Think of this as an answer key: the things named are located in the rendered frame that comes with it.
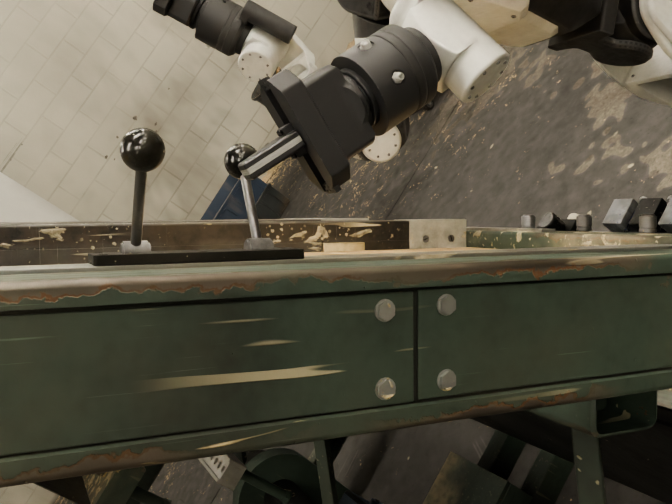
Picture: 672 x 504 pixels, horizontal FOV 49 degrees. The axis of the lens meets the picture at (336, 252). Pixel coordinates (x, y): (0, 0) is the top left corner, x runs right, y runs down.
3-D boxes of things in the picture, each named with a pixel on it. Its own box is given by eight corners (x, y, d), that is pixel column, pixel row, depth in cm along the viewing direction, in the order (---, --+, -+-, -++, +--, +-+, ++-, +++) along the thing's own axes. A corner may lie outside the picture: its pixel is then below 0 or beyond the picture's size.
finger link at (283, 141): (239, 173, 69) (290, 139, 71) (249, 171, 66) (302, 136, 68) (230, 159, 68) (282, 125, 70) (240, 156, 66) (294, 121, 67)
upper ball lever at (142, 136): (158, 272, 68) (171, 139, 61) (116, 274, 66) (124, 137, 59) (151, 251, 70) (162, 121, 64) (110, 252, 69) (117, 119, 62)
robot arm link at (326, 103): (279, 69, 63) (382, 6, 67) (246, 87, 72) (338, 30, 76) (352, 192, 66) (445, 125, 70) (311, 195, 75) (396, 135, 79)
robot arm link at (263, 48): (228, 33, 136) (282, 63, 137) (206, 63, 129) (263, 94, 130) (247, -17, 128) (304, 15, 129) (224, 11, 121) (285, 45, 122)
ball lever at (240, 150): (284, 249, 71) (261, 136, 77) (247, 250, 70) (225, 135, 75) (273, 266, 74) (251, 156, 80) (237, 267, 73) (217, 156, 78)
